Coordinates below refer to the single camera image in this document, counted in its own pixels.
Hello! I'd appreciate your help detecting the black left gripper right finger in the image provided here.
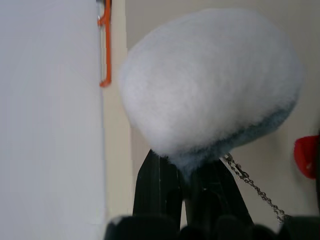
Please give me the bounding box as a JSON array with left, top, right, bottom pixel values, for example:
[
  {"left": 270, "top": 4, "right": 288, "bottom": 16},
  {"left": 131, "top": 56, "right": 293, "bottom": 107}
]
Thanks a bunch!
[{"left": 184, "top": 154, "right": 255, "bottom": 230}]

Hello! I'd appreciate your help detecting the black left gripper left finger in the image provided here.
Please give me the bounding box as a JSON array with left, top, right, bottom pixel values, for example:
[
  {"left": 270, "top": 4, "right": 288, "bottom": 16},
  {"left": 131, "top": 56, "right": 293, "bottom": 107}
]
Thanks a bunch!
[{"left": 132, "top": 148, "right": 184, "bottom": 225}]

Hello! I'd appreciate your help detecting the silver metal charm chain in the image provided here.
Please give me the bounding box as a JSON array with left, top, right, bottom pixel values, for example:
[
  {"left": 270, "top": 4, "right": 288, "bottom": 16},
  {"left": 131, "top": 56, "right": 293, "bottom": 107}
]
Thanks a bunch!
[{"left": 223, "top": 152, "right": 293, "bottom": 225}]

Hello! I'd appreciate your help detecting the white fluffy pompom zipper charm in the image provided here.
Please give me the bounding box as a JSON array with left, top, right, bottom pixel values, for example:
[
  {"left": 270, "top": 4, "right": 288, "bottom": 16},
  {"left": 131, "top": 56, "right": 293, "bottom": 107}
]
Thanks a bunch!
[{"left": 118, "top": 7, "right": 306, "bottom": 181}]

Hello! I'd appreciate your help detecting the red object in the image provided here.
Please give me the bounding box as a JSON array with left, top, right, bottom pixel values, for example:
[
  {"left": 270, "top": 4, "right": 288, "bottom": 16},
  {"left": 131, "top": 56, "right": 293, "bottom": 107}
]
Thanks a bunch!
[{"left": 292, "top": 134, "right": 320, "bottom": 180}]

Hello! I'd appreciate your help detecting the orange plastic hook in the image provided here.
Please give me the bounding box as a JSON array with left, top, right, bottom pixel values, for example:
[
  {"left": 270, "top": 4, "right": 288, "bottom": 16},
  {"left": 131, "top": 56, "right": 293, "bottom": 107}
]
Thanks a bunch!
[{"left": 96, "top": 0, "right": 113, "bottom": 88}]

